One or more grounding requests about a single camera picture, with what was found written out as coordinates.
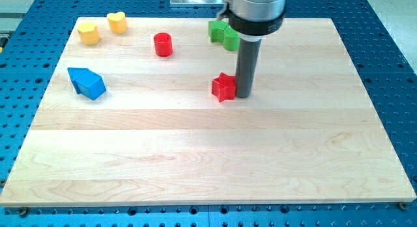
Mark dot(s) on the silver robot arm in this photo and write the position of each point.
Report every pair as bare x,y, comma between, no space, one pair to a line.
253,19

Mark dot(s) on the yellow heart block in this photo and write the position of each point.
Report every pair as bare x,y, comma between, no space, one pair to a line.
117,22

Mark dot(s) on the red star block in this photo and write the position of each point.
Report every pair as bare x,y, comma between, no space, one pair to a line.
224,87

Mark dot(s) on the green cylinder block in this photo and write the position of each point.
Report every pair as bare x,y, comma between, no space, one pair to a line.
231,39

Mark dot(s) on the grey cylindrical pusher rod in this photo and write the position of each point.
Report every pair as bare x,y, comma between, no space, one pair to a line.
246,63

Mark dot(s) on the wooden board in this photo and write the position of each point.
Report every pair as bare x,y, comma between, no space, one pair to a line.
308,133

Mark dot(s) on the red cylinder block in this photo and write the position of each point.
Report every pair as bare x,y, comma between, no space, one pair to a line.
163,44

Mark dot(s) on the green star block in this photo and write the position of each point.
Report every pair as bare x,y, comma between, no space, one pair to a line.
216,30

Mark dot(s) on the blue cube block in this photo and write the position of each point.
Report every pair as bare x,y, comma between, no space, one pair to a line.
91,85

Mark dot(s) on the blue triangle block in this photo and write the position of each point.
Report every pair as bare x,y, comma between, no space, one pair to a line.
74,73

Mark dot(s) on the yellow hexagon block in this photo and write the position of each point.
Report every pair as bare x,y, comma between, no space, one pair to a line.
88,32

